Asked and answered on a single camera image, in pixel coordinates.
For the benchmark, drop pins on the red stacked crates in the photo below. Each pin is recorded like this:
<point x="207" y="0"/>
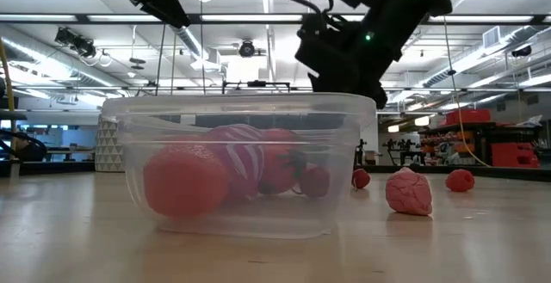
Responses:
<point x="512" y="154"/>

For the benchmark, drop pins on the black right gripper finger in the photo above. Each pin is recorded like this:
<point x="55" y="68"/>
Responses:
<point x="361" y="88"/>

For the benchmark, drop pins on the black ceiling camera cluster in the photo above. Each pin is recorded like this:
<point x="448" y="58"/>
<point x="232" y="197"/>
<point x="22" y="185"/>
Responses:
<point x="77" y="44"/>

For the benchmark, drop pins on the red tomato with green stem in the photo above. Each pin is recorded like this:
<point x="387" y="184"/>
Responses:
<point x="277" y="169"/>

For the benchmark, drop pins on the pink leafy cabbage toy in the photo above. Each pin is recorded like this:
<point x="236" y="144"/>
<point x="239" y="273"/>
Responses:
<point x="409" y="192"/>

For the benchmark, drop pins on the black shelf table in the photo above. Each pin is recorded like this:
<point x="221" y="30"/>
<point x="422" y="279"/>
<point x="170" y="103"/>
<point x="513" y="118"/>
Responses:
<point x="480" y="130"/>

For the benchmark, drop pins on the clear plastic tupperware container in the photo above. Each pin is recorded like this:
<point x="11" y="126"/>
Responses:
<point x="241" y="227"/>

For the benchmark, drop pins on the round black ceiling camera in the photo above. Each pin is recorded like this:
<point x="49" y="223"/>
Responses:
<point x="246" y="48"/>

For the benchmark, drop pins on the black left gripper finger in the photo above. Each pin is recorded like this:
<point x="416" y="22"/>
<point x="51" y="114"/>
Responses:
<point x="170" y="10"/>

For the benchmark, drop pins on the magenta white striped ball vegetable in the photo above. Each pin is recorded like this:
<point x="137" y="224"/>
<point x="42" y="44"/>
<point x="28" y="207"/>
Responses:
<point x="243" y="158"/>

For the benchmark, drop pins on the large red round fruit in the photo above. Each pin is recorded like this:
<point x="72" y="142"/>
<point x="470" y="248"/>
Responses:
<point x="185" y="182"/>

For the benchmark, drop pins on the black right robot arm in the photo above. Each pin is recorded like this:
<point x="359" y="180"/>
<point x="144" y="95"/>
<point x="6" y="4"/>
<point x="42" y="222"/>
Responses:
<point x="404" y="7"/>

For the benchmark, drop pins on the small black machines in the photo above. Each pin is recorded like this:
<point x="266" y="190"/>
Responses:
<point x="404" y="145"/>

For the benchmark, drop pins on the red crate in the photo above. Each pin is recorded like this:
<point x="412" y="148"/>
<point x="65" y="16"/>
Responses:
<point x="469" y="116"/>

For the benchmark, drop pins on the black metal frame stand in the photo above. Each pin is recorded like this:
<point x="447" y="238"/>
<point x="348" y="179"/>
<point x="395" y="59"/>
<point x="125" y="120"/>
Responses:
<point x="256" y="84"/>

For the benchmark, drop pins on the black chair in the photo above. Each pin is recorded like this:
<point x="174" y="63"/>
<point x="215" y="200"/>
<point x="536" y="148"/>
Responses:
<point x="26" y="149"/>

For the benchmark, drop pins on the black overhead frame beam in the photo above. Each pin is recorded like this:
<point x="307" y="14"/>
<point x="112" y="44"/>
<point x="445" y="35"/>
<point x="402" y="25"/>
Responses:
<point x="542" y="18"/>

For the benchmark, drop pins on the white triangle pattern planter pot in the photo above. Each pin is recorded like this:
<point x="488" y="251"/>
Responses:
<point x="105" y="145"/>

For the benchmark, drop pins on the silver ventilation duct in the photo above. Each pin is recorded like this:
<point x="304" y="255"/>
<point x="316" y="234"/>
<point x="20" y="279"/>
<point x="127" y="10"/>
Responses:
<point x="193" y="46"/>

